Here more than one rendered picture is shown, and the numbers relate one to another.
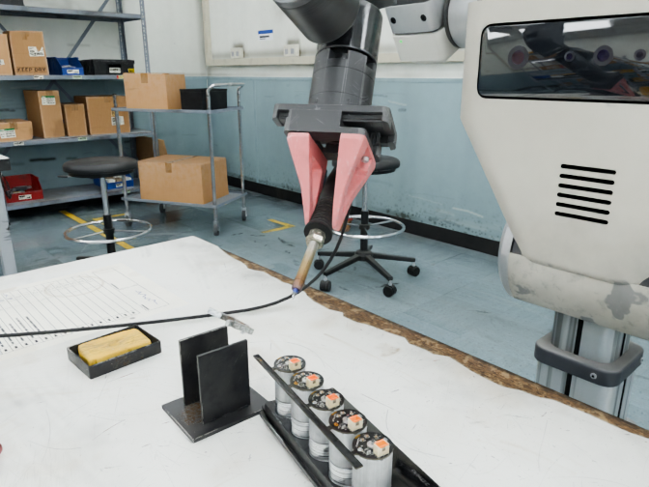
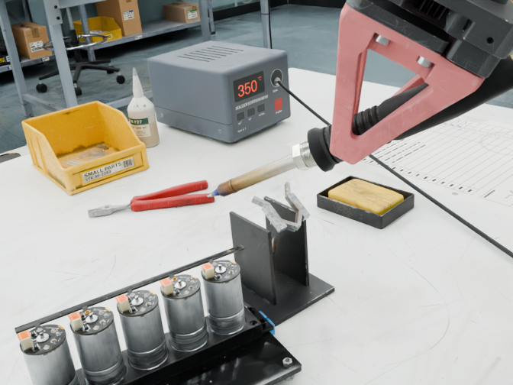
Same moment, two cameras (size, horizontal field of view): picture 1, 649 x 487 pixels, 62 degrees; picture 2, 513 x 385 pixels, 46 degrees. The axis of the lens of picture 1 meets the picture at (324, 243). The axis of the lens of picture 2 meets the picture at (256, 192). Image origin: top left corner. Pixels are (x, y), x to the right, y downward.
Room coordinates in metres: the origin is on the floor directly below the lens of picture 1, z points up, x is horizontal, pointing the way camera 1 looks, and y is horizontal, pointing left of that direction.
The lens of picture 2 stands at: (0.41, -0.29, 1.02)
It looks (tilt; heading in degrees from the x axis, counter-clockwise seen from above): 26 degrees down; 92
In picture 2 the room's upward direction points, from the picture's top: 5 degrees counter-clockwise
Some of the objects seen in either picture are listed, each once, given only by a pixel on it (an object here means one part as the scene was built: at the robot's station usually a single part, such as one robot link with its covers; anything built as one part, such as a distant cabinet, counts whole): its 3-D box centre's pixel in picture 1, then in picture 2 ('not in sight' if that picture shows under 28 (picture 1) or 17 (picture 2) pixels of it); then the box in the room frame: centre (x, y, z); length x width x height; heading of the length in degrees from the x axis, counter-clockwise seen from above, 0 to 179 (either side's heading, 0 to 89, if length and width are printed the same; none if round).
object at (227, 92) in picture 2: not in sight; (220, 90); (0.35, 0.48, 0.80); 0.15 x 0.12 x 0.10; 136
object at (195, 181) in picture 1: (182, 151); not in sight; (3.76, 0.98, 0.51); 0.75 x 0.48 x 1.03; 71
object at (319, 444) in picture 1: (325, 429); (143, 334); (0.33, 0.00, 0.79); 0.02 x 0.02 x 0.05
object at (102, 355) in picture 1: (114, 349); (364, 199); (0.50, 0.21, 0.76); 0.07 x 0.05 x 0.02; 135
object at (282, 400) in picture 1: (290, 390); (224, 302); (0.37, 0.03, 0.79); 0.02 x 0.02 x 0.05
